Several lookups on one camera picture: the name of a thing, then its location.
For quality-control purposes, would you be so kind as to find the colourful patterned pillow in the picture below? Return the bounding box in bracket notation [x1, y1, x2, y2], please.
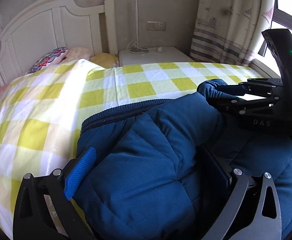
[26, 47, 68, 74]

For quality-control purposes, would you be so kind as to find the wall power socket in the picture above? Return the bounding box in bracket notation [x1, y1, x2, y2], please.
[147, 21, 167, 31]

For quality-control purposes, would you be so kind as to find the white charger with cable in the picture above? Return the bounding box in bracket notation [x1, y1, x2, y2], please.
[153, 39, 166, 53]

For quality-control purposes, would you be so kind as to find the yellow white checkered bedspread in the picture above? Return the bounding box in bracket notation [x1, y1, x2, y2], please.
[0, 60, 260, 238]

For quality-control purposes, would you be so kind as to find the white stick lamp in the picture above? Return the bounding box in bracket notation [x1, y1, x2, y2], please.
[127, 0, 149, 54]

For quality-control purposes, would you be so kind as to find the blue quilted puffer jacket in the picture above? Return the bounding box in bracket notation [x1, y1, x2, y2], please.
[74, 79, 292, 239]

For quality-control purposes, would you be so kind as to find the yellow pillow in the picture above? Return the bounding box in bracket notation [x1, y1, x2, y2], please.
[89, 53, 119, 69]

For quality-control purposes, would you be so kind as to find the white nightstand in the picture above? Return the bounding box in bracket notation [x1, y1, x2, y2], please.
[119, 47, 194, 67]

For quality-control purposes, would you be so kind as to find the patterned striped curtain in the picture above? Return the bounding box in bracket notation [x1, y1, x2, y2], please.
[190, 0, 275, 66]

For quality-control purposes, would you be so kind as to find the white wooden headboard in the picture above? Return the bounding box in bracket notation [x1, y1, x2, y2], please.
[0, 0, 118, 86]

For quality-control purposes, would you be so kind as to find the pink beige pillow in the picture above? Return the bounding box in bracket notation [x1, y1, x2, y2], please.
[63, 47, 92, 63]

